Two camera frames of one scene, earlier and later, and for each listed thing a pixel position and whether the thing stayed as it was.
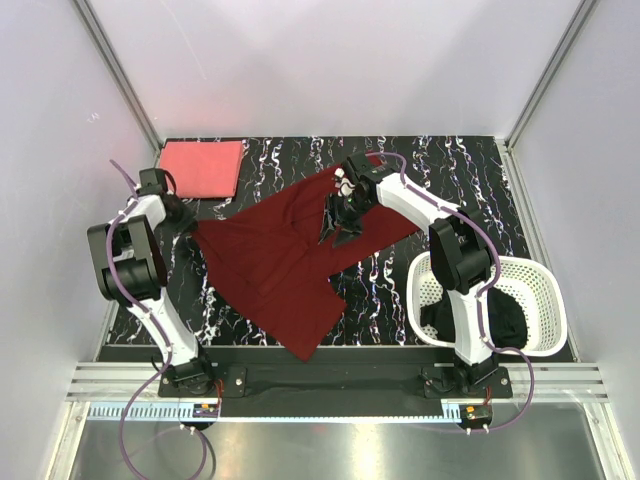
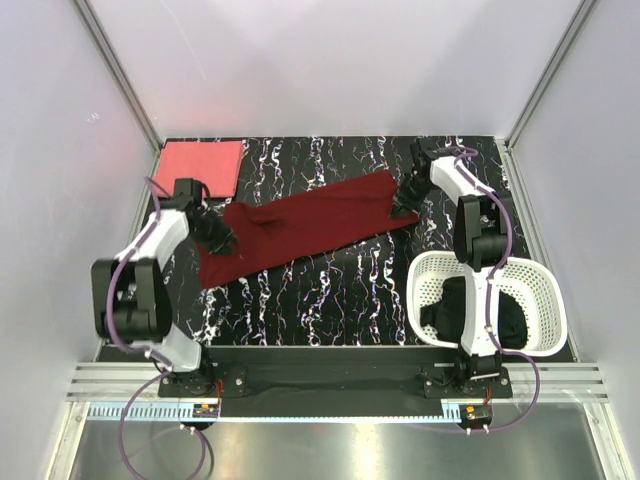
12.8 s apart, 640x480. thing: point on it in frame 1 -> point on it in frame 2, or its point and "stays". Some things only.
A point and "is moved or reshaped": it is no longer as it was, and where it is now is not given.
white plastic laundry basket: (534, 285) stays
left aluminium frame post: (121, 75) stays
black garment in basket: (507, 326) stays
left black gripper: (187, 223) -> (219, 245)
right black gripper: (349, 229) -> (404, 203)
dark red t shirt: (270, 264) is moved or reshaped
